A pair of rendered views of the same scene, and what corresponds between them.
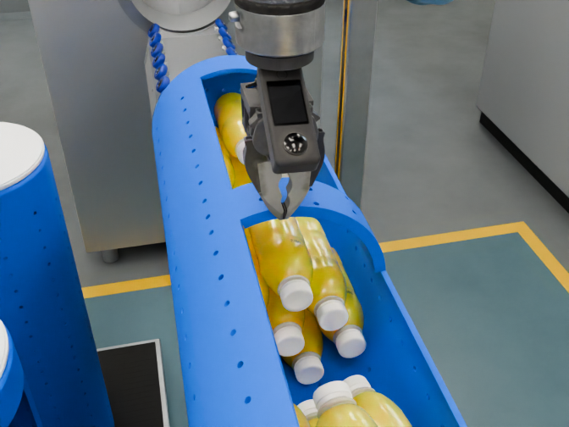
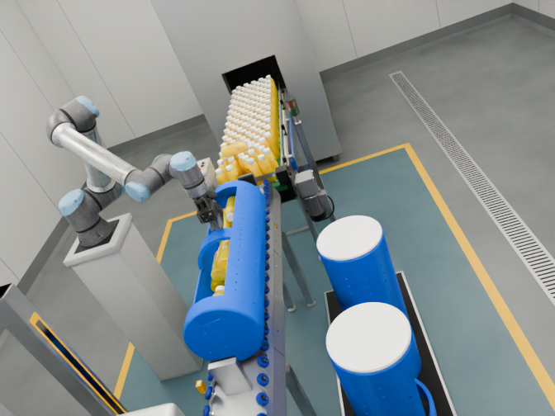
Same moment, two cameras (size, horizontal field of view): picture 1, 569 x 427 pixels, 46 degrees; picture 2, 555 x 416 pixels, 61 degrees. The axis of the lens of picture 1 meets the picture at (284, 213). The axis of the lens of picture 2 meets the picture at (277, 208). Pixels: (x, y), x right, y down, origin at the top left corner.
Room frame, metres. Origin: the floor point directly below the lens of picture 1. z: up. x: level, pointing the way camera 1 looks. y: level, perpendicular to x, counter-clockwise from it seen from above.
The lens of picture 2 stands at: (2.07, 0.94, 2.24)
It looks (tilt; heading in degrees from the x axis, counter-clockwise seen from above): 31 degrees down; 205
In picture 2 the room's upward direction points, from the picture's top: 23 degrees counter-clockwise
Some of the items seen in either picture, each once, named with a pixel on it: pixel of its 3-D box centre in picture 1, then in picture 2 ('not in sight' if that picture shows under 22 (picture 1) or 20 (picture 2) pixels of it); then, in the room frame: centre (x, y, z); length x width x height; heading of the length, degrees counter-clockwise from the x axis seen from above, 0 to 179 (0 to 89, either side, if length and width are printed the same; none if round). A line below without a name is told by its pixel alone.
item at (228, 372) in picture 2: not in sight; (230, 375); (1.19, 0.12, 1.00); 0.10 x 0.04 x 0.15; 103
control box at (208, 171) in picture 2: not in sight; (203, 173); (-0.25, -0.49, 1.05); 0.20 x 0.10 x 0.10; 13
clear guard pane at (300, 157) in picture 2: not in sight; (301, 161); (-0.78, -0.04, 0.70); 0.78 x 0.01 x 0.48; 13
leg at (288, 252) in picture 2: not in sight; (296, 271); (-0.06, -0.08, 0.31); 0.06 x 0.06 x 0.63; 13
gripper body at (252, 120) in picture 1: (278, 95); (205, 205); (0.66, 0.01, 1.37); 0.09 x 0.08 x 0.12; 13
